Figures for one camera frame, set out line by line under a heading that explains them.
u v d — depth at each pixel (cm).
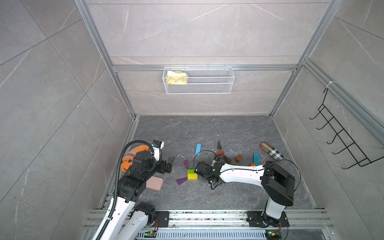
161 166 62
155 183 85
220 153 97
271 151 95
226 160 94
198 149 99
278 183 45
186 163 93
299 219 75
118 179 46
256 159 96
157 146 60
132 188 47
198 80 101
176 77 88
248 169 50
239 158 95
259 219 73
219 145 100
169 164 64
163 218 73
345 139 66
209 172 64
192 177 84
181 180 85
